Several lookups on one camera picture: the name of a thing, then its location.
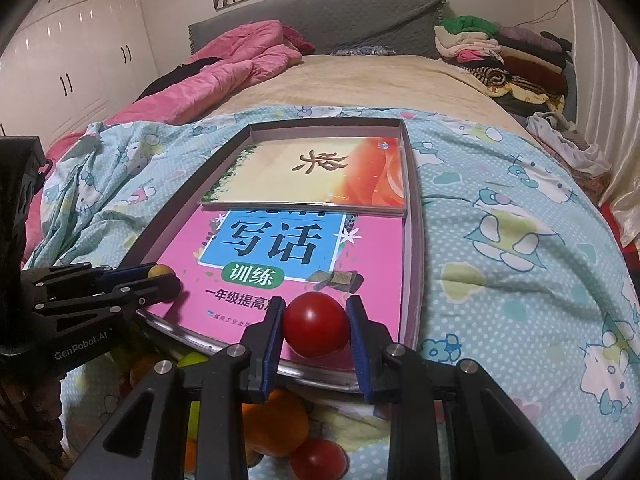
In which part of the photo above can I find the brown longan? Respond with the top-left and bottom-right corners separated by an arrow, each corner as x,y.
148,263 -> 175,278

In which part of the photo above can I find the cherry tomato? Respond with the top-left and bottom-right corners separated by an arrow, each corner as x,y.
129,354 -> 160,388
288,438 -> 349,480
282,292 -> 350,359

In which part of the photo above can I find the orange tangerine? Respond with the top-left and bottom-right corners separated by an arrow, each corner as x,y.
242,389 -> 310,458
184,439 -> 198,474

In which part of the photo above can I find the green mango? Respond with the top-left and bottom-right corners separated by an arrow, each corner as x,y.
177,351 -> 208,440

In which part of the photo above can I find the pink workbook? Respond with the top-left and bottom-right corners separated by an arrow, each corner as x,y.
148,208 -> 404,344

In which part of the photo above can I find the blue hello kitty quilt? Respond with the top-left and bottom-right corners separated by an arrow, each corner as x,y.
27,106 -> 639,479

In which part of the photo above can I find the white wardrobe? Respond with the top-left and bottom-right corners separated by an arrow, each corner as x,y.
1,0 -> 158,148

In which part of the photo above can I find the orange cream book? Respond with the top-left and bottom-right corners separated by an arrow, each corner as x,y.
200,136 -> 405,214

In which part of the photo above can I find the pink quilt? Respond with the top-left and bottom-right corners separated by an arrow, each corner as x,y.
23,20 -> 314,264

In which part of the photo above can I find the white crumpled cloth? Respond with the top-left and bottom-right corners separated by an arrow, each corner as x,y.
526,112 -> 612,177

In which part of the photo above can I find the beige bed blanket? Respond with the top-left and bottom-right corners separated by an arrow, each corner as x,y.
213,55 -> 535,143

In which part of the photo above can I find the pile of folded clothes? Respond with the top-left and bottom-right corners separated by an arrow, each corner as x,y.
434,15 -> 575,117

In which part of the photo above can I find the cream curtain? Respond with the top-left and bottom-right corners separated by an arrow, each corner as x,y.
570,0 -> 639,246

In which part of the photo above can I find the grey headboard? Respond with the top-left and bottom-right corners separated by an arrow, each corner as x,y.
188,0 -> 446,58

